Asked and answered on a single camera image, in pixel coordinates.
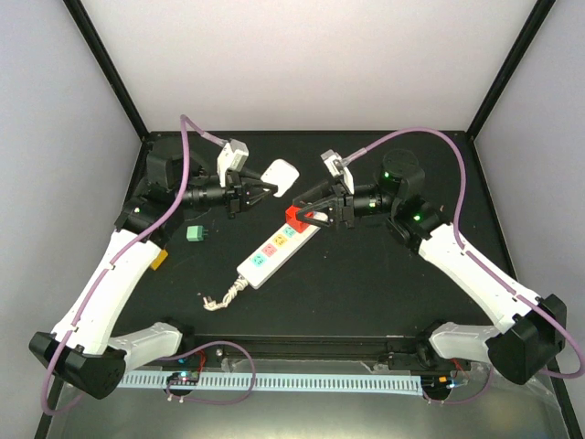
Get red cube socket adapter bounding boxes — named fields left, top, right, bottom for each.
left=285, top=206, right=310, bottom=233

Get white charger block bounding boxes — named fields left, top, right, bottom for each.
left=261, top=158, right=300, bottom=198

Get green plug adapter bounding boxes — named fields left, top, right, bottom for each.
left=186, top=225, right=208, bottom=242

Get yellow cube socket adapter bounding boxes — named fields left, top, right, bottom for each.
left=150, top=250, right=168, bottom=271

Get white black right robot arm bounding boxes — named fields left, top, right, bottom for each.
left=293, top=149, right=567, bottom=385

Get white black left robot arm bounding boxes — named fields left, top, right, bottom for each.
left=29, top=138, right=299, bottom=400

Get white power strip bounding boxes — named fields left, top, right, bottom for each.
left=237, top=224, right=319, bottom=289

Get white power strip cord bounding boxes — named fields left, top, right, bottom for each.
left=201, top=276, right=250, bottom=313

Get black front frame rail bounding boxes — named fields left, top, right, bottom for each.
left=182, top=332, right=557, bottom=367

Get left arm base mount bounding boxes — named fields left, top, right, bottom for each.
left=157, top=340, right=227, bottom=364

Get white slotted cable duct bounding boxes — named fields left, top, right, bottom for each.
left=118, top=370, right=422, bottom=396

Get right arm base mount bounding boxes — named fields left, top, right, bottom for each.
left=383, top=337, right=471, bottom=372

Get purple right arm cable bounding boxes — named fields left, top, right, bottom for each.
left=340, top=126, right=580, bottom=406

